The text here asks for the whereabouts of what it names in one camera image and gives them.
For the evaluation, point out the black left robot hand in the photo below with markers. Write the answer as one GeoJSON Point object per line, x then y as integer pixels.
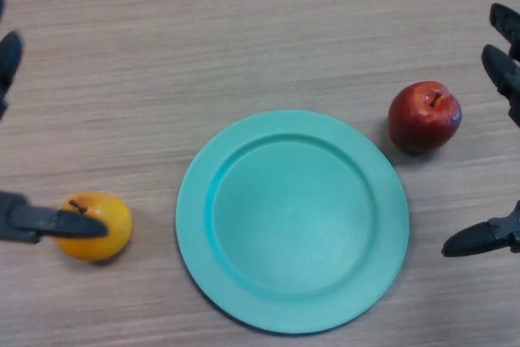
{"type": "Point", "coordinates": [24, 219]}

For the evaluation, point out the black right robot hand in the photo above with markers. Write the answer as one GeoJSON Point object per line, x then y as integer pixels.
{"type": "Point", "coordinates": [503, 70]}

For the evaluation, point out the yellow pear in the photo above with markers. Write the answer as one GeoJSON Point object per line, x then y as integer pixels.
{"type": "Point", "coordinates": [109, 211]}

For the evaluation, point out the green round plate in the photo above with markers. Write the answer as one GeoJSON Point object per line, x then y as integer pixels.
{"type": "Point", "coordinates": [292, 225]}

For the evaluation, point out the red apple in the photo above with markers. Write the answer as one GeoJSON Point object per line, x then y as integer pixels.
{"type": "Point", "coordinates": [420, 123]}

